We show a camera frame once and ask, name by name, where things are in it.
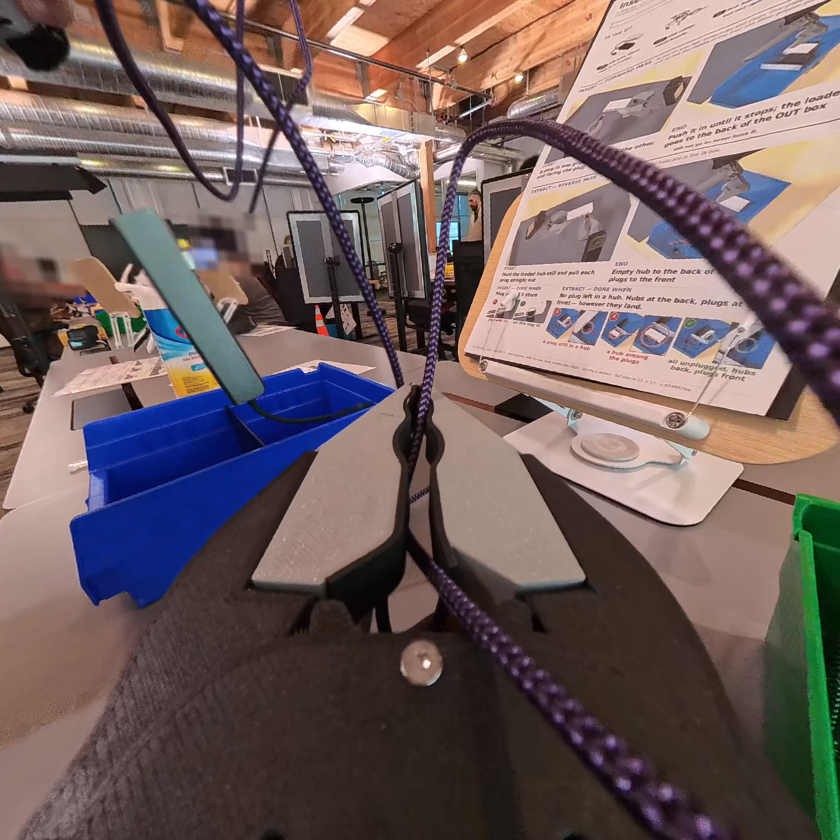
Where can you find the silver ceiling duct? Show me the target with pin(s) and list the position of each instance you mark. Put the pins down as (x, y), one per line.
(164, 124)

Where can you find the black bin divider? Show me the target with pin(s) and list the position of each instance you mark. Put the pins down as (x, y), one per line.
(248, 426)

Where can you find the printed instruction sheet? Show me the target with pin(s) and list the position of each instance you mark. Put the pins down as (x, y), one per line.
(558, 289)

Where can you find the blue plastic bin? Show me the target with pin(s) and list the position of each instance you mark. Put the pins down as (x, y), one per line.
(164, 531)

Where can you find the grey usb hub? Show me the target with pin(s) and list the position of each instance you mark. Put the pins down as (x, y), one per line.
(184, 302)

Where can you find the green plastic bin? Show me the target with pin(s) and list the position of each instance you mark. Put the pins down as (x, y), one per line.
(800, 656)

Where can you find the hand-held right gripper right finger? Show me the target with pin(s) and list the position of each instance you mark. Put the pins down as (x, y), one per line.
(505, 518)

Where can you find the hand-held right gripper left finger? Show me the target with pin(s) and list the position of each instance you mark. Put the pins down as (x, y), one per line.
(328, 518)

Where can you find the wipes canister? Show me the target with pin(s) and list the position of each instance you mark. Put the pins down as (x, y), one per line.
(174, 354)

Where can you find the orange traffic cone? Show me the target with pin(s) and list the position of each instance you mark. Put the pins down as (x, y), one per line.
(320, 321)

